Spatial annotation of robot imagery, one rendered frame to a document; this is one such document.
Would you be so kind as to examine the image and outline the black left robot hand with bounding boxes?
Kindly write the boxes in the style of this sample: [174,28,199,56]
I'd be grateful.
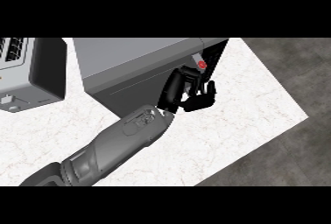
[156,65,218,115]

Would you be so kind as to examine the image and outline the grey milk carton red dot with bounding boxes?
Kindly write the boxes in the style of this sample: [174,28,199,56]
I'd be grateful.
[190,52,210,70]

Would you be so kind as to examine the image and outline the grey microwave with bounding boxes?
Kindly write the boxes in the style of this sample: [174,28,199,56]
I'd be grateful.
[71,37,230,119]

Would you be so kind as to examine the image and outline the grey toaster oven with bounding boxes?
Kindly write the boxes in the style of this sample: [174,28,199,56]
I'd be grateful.
[0,37,68,114]

